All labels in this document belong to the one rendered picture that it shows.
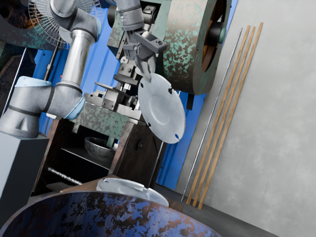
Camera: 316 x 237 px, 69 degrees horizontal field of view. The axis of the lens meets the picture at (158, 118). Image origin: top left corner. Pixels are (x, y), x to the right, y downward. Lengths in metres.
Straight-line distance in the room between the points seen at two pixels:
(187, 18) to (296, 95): 1.76
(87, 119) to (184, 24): 0.79
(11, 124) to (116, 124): 0.58
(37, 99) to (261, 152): 2.17
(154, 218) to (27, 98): 0.67
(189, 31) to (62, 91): 0.67
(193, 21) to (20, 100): 0.85
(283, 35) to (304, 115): 0.88
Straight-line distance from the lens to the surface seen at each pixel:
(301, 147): 2.69
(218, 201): 2.67
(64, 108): 1.03
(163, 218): 0.60
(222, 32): 1.57
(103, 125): 1.41
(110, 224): 0.59
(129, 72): 1.55
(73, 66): 1.11
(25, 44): 2.66
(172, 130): 0.87
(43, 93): 1.01
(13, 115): 1.02
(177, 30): 1.26
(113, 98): 1.48
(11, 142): 0.98
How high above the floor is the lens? 0.66
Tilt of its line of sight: 1 degrees up
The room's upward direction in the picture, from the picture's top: 19 degrees clockwise
